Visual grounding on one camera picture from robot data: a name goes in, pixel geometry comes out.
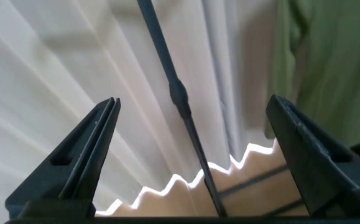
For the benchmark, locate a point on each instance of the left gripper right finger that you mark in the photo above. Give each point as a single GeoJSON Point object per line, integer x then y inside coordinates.
{"type": "Point", "coordinates": [322, 186]}

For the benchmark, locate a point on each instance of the beige curtain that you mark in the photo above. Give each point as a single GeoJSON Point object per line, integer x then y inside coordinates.
{"type": "Point", "coordinates": [58, 62]}

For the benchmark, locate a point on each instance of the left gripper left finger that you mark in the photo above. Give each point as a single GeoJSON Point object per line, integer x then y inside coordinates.
{"type": "Point", "coordinates": [33, 199]}

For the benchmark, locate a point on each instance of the green long-sleeved shirt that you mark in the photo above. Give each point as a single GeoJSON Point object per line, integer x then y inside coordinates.
{"type": "Point", "coordinates": [338, 71]}

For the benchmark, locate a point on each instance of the black clothes rack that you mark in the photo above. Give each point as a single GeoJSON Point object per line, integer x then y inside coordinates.
{"type": "Point", "coordinates": [178, 93]}

